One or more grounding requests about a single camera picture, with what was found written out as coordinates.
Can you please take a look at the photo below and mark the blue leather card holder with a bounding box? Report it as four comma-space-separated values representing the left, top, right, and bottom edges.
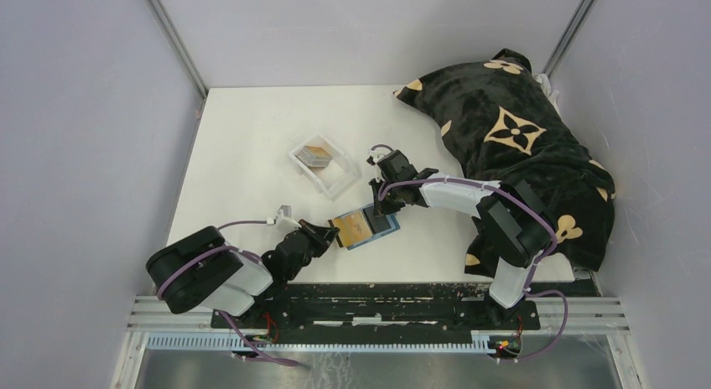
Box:
346, 204, 400, 250

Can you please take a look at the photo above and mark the gold card with black stripe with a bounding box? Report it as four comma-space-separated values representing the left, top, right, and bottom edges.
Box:
328, 210, 373, 248

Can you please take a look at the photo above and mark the clear plastic tray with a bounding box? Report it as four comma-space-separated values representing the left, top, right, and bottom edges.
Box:
288, 133, 361, 200

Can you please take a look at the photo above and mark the black blanket with beige flowers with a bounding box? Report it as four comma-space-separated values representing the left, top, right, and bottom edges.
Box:
395, 49, 615, 271

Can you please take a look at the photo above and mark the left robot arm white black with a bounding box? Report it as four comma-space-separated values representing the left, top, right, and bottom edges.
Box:
145, 220, 340, 328

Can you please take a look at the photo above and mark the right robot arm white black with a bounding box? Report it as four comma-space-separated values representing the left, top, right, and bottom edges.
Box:
367, 144, 558, 329

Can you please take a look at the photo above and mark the stack of cards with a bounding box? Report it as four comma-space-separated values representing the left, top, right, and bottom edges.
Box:
295, 145, 332, 169

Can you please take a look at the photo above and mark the white crumpled cloth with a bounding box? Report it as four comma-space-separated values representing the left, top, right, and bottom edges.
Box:
532, 73, 560, 112

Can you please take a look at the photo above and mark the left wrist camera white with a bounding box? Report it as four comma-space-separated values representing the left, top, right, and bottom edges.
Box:
267, 205, 301, 231

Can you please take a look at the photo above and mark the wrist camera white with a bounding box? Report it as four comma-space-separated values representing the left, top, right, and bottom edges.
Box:
366, 148, 391, 182
267, 205, 301, 231

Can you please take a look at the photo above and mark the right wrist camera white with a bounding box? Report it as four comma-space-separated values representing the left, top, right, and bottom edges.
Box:
366, 148, 391, 182

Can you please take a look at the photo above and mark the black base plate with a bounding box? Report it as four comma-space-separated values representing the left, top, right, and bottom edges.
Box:
235, 283, 541, 345

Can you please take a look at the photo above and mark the white slotted cable duct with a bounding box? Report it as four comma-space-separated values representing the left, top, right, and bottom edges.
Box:
145, 332, 496, 355

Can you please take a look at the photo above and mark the aluminium rail frame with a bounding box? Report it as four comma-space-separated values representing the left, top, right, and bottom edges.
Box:
111, 283, 641, 388

